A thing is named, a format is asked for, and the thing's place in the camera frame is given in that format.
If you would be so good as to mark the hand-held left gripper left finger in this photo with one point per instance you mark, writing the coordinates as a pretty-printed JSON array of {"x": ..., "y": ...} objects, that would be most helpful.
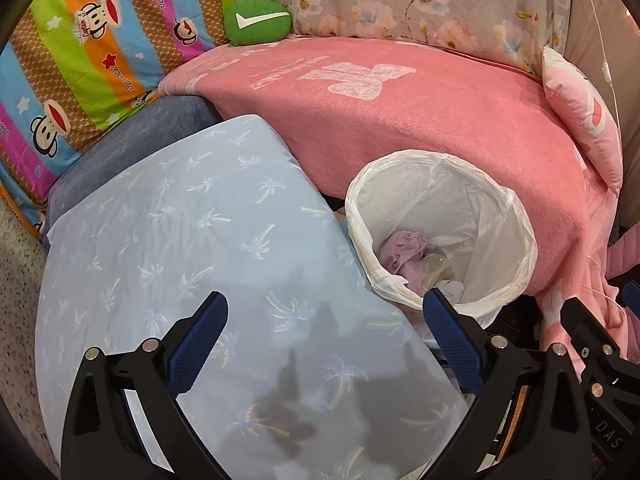
[{"x": 197, "y": 345}]

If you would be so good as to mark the pink cartoon pillow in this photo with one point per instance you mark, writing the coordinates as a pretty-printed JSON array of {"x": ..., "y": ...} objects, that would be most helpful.
[{"x": 585, "y": 115}]

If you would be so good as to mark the green round cushion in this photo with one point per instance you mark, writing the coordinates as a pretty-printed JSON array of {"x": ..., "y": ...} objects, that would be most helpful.
[{"x": 257, "y": 20}]

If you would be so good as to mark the light blue palm-print cloth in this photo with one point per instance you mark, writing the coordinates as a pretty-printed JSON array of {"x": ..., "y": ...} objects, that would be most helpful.
[{"x": 200, "y": 220}]

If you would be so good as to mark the pink blanket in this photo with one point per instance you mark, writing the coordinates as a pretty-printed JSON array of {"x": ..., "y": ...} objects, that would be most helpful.
[{"x": 425, "y": 125}]

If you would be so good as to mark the purple cloth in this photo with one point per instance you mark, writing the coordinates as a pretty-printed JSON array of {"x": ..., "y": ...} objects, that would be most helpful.
[{"x": 402, "y": 257}]

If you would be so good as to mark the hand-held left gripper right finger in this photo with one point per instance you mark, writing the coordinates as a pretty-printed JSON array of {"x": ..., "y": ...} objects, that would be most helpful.
[{"x": 452, "y": 345}]

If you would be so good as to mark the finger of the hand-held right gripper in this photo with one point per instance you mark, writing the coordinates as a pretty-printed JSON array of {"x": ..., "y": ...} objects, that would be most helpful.
[
  {"x": 632, "y": 294},
  {"x": 607, "y": 375}
]

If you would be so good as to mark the striped cartoon monkey quilt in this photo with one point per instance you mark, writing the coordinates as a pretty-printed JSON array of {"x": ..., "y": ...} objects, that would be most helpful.
[{"x": 100, "y": 50}]

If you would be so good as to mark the grey floral blanket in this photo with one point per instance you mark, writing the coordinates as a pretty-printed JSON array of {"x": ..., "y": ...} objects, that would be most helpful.
[{"x": 400, "y": 5}]

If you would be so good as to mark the bin with white plastic liner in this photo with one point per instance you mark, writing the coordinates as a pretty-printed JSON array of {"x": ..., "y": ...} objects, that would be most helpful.
[{"x": 490, "y": 240}]

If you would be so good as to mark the blue-grey cushion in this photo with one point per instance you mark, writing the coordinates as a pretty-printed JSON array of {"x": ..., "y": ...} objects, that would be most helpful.
[{"x": 140, "y": 135}]

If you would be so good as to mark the pink quilted fabric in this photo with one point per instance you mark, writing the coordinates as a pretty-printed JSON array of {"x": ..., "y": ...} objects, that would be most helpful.
[{"x": 622, "y": 260}]

